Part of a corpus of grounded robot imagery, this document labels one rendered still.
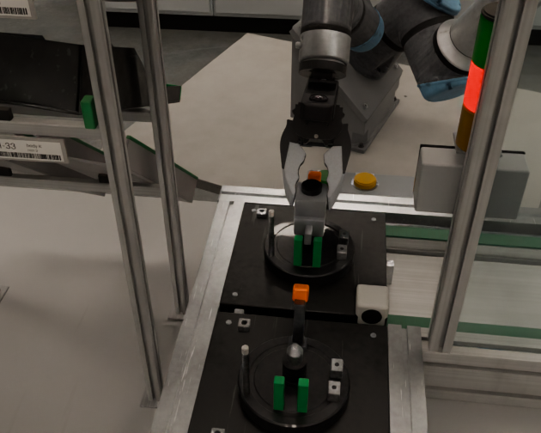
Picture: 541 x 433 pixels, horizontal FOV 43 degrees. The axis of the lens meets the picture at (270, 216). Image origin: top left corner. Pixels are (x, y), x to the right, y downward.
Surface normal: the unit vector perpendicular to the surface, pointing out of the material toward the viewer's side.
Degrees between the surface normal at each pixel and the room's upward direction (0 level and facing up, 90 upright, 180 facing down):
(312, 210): 90
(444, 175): 90
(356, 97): 44
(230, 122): 0
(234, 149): 0
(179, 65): 0
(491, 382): 90
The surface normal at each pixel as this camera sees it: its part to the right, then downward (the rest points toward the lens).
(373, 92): 0.62, -0.38
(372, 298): 0.00, -0.78
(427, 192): -0.12, 0.61
